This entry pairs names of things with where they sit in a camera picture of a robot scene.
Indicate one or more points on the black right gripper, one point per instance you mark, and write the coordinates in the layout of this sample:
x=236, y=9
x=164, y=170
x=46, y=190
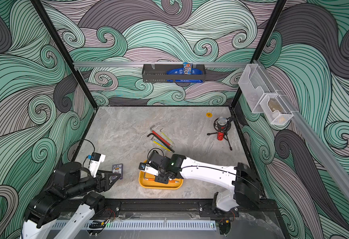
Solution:
x=162, y=177

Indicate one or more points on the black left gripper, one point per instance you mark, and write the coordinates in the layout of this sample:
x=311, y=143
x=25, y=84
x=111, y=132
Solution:
x=105, y=184

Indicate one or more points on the yellow sleeved hex key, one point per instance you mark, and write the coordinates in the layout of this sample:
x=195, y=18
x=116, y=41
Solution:
x=160, y=144

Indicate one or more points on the orange sleeved hex key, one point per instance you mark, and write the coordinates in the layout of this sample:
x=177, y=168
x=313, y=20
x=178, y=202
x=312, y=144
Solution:
x=163, y=181

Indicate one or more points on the large black hex key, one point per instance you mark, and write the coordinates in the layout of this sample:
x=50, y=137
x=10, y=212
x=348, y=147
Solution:
x=156, y=137

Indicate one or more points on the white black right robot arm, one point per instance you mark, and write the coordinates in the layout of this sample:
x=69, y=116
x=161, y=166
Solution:
x=241, y=184

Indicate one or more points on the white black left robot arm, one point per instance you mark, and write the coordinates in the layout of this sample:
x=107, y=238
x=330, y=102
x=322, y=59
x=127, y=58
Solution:
x=67, y=183

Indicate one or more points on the blue playing cards box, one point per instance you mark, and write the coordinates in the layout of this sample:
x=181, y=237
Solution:
x=118, y=169

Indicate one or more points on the yellow storage tray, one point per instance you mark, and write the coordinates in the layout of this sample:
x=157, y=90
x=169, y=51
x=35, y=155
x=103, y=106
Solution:
x=155, y=185

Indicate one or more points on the lime green sleeved hex key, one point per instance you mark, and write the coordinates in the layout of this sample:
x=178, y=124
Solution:
x=171, y=142

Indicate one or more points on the black microphone tripod stand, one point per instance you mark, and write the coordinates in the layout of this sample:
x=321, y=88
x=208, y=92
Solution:
x=230, y=119

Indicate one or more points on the red glitter microphone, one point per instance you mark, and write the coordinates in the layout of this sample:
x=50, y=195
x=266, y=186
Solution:
x=222, y=124

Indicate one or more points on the blue snack package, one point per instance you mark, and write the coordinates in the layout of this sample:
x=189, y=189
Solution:
x=186, y=74

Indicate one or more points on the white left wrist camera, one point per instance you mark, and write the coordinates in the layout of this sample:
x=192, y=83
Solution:
x=95, y=160

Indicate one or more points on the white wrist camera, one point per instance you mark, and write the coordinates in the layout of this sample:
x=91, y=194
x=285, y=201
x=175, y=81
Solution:
x=146, y=168
x=95, y=160

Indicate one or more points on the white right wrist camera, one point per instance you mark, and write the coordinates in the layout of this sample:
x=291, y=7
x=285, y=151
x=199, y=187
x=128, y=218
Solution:
x=146, y=168

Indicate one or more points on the white slotted cable duct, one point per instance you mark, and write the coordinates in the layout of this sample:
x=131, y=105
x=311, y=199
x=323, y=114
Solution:
x=144, y=225

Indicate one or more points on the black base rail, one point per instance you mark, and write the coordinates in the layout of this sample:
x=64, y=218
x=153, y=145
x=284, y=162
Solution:
x=201, y=207

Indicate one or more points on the black wall shelf basket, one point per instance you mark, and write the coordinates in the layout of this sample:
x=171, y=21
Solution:
x=157, y=73

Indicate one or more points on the large clear wall bin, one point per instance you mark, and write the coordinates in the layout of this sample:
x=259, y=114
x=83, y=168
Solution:
x=254, y=85

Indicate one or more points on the small clear wall bin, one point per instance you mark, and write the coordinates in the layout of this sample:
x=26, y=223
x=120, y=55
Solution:
x=275, y=110

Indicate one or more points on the aluminium back wall rail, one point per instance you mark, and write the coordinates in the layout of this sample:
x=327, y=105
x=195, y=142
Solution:
x=133, y=64

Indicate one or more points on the aluminium wall rail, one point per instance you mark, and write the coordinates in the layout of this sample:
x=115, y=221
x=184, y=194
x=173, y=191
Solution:
x=319, y=149
x=133, y=64

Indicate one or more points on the aluminium right wall rail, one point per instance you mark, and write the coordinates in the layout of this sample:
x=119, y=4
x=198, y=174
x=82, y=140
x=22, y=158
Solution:
x=319, y=149

